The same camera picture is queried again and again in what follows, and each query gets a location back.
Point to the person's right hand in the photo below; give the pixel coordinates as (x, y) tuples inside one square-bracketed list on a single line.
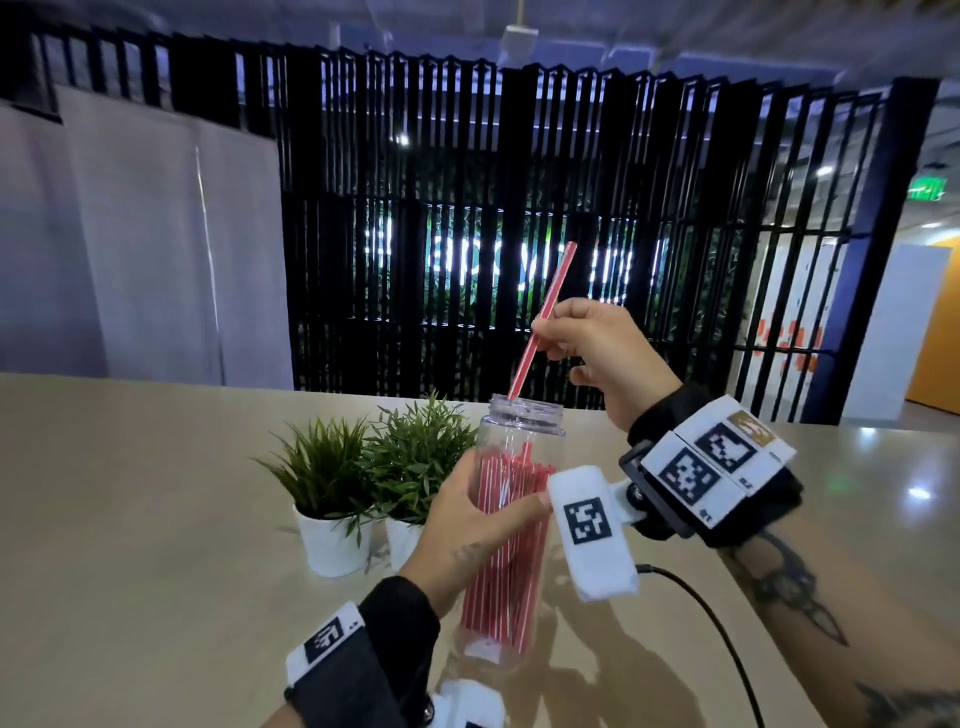
[(619, 360)]

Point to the person's left hand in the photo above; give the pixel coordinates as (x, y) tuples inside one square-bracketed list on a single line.
[(450, 544)]

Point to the person's right thumb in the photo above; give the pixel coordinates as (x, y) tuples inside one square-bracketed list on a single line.
[(583, 375)]

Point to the person's left thumb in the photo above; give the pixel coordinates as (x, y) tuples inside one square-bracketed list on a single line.
[(517, 517)]

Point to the clear plastic jar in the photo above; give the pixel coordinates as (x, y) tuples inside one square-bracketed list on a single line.
[(525, 420)]

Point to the single red striped straw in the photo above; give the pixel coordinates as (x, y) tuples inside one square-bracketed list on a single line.
[(551, 300)]

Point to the person's left forearm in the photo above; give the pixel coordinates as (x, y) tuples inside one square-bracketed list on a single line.
[(281, 718)]

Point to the person's right forearm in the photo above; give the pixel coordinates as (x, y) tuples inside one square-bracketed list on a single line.
[(847, 637)]

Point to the bunch of red straws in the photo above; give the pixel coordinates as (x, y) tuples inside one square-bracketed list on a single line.
[(510, 592)]

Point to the green plant in white pot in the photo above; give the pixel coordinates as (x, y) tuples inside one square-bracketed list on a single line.
[(416, 457), (326, 480)]

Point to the black slatted partition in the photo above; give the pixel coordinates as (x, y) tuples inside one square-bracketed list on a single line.
[(450, 225)]

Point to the black wristband with white marker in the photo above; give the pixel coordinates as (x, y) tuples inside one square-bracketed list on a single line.
[(360, 660)]

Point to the white standing board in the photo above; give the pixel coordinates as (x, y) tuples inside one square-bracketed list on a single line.
[(896, 330)]

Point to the white ceiling fixture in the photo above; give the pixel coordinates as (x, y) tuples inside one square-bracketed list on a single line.
[(518, 41)]

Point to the green exit sign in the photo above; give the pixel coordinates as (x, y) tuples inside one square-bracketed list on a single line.
[(927, 188)]

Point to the white fabric panel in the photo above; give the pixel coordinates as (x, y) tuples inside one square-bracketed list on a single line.
[(172, 247)]

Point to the white wrist camera with marker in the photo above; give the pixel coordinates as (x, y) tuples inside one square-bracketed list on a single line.
[(592, 532), (465, 705)]

